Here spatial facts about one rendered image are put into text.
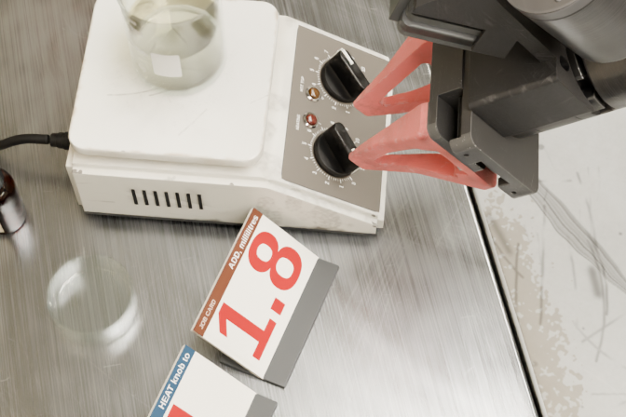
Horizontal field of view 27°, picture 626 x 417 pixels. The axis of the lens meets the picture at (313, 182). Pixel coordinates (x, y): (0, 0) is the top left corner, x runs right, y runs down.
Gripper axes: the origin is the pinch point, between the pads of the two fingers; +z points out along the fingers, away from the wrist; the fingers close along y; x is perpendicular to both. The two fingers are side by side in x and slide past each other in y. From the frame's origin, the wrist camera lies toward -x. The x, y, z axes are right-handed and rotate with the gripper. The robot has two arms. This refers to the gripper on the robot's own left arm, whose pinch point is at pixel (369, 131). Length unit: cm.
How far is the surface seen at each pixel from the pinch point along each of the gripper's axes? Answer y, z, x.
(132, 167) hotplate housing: -0.1, 15.3, -3.9
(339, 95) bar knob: -7.5, 7.0, 5.1
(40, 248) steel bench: 2.7, 24.8, -2.6
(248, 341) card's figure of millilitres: 8.7, 12.5, 5.1
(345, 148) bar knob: -2.9, 5.7, 4.7
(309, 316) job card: 6.2, 10.6, 8.4
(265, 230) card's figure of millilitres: 1.7, 11.3, 4.2
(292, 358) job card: 9.1, 11.2, 7.9
